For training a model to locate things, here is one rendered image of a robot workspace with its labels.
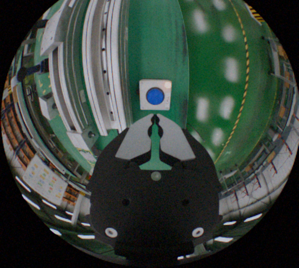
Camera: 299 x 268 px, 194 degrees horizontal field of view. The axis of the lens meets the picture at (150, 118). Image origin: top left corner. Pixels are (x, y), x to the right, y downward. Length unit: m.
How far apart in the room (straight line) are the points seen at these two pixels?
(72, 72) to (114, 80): 0.19
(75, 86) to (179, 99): 0.36
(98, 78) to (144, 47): 0.16
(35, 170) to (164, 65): 3.30
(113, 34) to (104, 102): 0.19
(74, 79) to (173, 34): 0.35
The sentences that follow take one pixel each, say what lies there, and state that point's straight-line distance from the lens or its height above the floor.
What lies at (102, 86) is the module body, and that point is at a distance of 0.27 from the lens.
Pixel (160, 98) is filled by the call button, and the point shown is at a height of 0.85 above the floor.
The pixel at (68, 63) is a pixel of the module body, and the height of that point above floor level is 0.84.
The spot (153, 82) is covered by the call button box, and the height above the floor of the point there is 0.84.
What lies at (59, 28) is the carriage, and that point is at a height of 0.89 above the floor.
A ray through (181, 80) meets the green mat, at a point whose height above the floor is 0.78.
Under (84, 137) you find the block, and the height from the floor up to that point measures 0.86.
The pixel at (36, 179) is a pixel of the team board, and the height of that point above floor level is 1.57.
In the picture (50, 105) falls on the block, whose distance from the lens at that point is 0.50.
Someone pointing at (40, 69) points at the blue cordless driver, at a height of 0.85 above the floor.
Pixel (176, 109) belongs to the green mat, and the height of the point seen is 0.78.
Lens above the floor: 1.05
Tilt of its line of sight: 60 degrees down
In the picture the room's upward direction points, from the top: 176 degrees counter-clockwise
